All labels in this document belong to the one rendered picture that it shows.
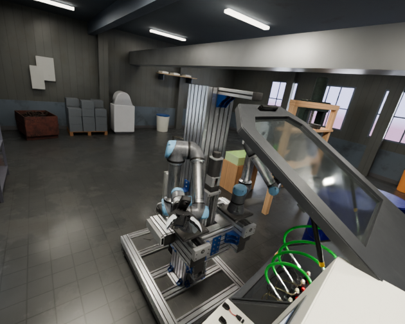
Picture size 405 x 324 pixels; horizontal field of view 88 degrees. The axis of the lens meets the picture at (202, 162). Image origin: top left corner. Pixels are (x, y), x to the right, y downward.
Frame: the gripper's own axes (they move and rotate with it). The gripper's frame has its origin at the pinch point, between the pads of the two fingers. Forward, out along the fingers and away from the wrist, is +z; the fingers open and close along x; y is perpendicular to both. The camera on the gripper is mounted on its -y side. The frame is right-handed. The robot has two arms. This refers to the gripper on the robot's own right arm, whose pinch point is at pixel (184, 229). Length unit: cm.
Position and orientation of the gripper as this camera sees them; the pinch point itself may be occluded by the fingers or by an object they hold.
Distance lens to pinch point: 92.8
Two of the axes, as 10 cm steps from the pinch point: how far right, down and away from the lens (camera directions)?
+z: 1.8, 3.6, -9.2
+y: -2.6, 9.2, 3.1
